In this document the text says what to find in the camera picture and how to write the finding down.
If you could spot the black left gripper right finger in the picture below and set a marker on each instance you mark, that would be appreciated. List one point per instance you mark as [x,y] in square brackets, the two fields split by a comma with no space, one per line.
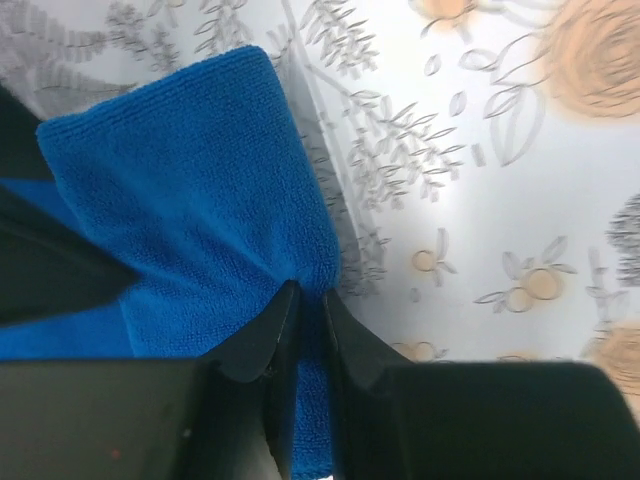
[392,418]

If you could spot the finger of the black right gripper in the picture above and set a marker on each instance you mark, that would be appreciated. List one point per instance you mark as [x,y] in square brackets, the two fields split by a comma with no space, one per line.
[47,269]

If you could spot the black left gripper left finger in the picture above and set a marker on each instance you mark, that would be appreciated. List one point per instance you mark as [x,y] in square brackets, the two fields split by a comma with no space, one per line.
[228,414]

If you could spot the blue microfiber towel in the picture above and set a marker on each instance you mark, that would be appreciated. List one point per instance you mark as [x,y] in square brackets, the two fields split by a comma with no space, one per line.
[200,183]

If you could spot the floral patterned table mat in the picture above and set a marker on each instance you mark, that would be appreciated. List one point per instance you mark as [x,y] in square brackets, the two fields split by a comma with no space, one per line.
[480,158]

